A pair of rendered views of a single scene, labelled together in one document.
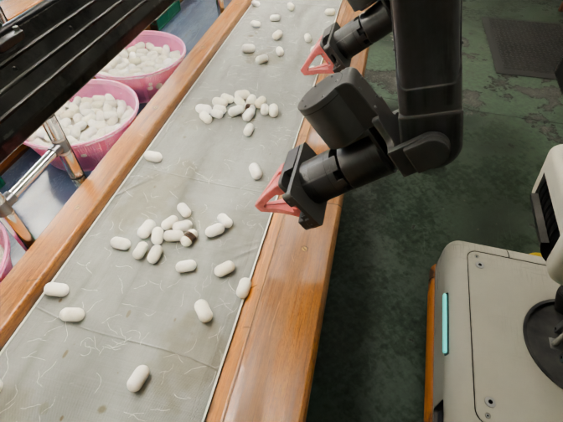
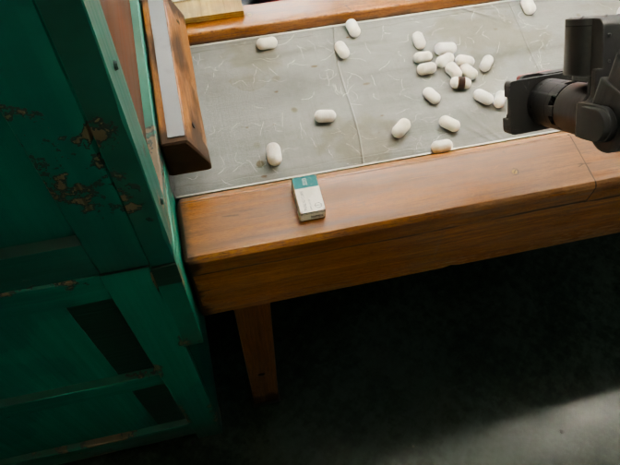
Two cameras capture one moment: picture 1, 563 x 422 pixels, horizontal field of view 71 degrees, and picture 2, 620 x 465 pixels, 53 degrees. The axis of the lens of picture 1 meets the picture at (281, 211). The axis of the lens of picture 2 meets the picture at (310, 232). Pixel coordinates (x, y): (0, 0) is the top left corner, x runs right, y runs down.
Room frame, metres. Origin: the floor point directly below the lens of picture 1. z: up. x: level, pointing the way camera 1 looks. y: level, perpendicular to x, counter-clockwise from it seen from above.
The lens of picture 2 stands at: (-0.13, -0.38, 1.49)
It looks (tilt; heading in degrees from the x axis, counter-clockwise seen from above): 60 degrees down; 63
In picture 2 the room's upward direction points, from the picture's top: 2 degrees clockwise
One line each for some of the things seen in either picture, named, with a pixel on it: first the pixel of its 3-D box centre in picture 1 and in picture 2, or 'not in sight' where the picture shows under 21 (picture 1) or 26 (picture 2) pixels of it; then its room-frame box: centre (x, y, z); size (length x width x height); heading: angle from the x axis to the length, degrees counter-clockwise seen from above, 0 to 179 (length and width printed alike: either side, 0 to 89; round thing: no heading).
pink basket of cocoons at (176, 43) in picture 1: (140, 68); not in sight; (1.02, 0.39, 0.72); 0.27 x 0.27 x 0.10
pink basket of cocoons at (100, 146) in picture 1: (84, 127); not in sight; (0.75, 0.45, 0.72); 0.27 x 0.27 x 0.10
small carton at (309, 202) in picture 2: not in sight; (307, 197); (0.08, 0.04, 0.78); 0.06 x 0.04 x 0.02; 77
